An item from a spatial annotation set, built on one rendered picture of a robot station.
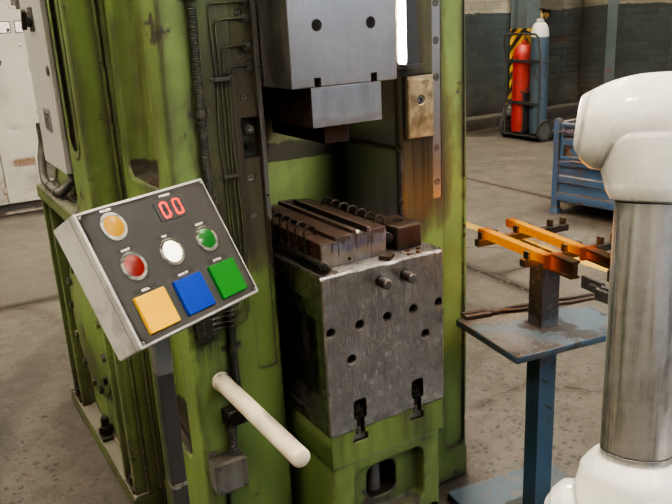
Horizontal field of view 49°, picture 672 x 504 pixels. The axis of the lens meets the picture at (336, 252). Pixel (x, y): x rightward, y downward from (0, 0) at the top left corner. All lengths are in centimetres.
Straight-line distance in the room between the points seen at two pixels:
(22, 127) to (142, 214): 551
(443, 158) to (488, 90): 796
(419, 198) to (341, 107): 48
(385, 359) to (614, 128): 111
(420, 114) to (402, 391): 77
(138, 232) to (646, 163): 93
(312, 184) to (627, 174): 144
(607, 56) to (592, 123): 993
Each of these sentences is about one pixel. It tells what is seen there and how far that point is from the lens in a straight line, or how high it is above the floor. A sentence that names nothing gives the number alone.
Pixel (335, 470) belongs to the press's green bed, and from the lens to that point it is 209.
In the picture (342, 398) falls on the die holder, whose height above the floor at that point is 57.
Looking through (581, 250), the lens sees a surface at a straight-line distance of 200.
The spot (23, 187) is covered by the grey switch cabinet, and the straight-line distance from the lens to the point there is 707.
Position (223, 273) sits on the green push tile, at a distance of 158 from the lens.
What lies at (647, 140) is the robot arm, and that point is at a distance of 108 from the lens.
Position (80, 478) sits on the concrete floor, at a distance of 292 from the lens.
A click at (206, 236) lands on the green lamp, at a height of 109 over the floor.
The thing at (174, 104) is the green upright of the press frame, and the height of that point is 135.
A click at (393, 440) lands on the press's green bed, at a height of 39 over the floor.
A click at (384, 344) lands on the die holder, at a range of 199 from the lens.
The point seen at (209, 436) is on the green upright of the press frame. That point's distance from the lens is 208.
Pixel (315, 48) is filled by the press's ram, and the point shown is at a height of 145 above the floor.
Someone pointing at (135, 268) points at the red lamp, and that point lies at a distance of 147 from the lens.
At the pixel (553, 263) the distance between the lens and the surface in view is 194.
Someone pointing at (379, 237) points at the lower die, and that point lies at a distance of 196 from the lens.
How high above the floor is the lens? 152
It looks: 18 degrees down
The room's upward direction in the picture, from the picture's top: 3 degrees counter-clockwise
